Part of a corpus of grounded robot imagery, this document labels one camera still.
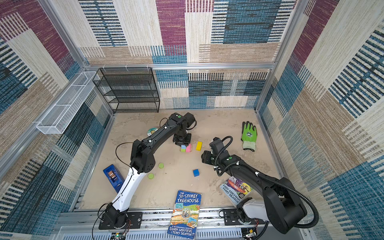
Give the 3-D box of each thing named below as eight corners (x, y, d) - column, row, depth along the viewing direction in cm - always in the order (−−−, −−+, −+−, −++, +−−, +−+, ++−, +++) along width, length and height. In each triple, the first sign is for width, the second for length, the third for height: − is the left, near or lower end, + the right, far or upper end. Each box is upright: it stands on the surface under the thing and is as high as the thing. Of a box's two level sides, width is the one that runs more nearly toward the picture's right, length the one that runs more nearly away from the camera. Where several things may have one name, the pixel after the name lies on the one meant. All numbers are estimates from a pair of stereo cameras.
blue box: (118, 193, 84) (113, 189, 78) (108, 174, 90) (102, 169, 85) (128, 185, 86) (123, 181, 81) (117, 168, 93) (112, 163, 87)
